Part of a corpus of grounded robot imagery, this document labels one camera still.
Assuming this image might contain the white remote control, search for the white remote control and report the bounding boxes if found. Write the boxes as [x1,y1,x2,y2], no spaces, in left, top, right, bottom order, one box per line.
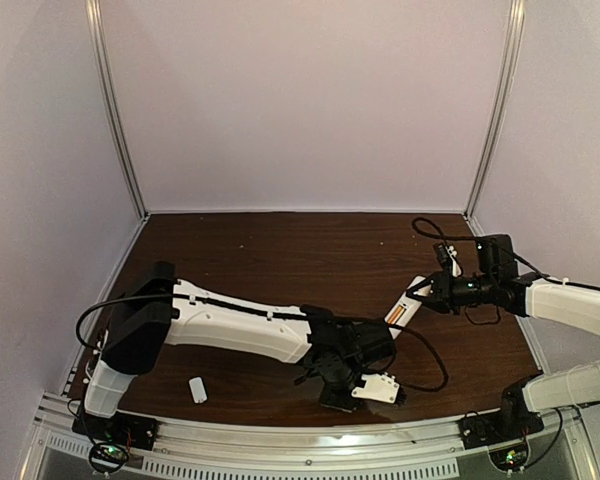
[384,293,421,339]

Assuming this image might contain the orange AA battery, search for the orange AA battery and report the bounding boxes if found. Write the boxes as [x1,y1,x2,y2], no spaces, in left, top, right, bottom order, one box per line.
[387,305,406,324]

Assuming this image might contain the white battery cover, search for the white battery cover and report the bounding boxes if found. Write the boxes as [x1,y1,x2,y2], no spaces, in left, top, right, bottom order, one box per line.
[188,377,208,404]

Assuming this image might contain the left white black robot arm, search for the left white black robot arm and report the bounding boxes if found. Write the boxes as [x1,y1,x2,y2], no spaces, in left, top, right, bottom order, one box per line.
[83,262,404,418]

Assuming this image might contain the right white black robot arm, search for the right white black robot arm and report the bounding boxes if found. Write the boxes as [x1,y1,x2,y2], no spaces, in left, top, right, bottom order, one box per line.
[406,234,600,435]

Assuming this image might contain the right controller board with LEDs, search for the right controller board with LEDs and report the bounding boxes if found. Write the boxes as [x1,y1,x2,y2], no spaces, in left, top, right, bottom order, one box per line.
[488,442,530,474]

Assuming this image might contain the controller board with leds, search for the controller board with leds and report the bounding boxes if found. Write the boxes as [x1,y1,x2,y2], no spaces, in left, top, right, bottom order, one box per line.
[87,442,130,474]
[488,442,530,474]

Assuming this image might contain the left controller board with LEDs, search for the left controller board with LEDs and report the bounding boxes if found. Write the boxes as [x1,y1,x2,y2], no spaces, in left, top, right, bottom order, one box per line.
[87,442,130,474]

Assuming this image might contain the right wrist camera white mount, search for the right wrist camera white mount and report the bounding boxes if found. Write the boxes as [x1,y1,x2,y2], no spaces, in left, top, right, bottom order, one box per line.
[433,242,463,278]

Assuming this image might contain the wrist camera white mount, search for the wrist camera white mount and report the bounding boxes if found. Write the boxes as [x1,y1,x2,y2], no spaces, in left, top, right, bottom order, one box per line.
[433,242,463,278]
[351,373,406,405]

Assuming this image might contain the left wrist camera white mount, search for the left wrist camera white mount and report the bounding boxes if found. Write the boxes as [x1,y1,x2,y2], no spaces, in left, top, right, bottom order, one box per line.
[351,373,406,405]

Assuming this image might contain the right black camera cable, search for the right black camera cable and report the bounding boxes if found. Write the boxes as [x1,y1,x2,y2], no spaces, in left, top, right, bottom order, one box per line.
[411,216,566,284]

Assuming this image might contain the black camera cable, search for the black camera cable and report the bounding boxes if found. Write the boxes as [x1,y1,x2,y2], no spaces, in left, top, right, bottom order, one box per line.
[74,294,450,394]
[411,216,566,284]

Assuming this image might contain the left black camera cable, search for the left black camera cable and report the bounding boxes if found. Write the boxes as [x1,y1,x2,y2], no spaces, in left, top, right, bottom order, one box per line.
[74,294,450,394]

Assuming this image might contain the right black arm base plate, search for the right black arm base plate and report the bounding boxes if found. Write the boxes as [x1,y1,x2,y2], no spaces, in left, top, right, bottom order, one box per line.
[457,410,544,450]

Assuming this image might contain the white slotted cable duct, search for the white slotted cable duct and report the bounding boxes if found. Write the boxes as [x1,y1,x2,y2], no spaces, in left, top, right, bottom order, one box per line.
[17,432,460,479]

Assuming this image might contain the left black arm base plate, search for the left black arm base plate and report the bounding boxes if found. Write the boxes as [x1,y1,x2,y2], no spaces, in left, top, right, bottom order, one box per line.
[71,412,158,451]

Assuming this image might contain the right aluminium frame post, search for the right aluminium frame post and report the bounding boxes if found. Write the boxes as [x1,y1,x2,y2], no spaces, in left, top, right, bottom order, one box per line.
[464,0,526,222]

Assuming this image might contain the aluminium frame post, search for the aluminium frame post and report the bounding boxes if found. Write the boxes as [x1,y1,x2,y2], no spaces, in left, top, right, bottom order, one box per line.
[464,0,526,222]
[85,0,149,221]

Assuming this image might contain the curved aluminium front rail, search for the curved aluminium front rail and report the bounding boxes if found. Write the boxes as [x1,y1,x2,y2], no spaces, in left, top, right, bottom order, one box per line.
[29,394,586,464]

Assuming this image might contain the left aluminium frame post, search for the left aluminium frame post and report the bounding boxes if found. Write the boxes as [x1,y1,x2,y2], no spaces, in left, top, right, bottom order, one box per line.
[85,0,149,221]

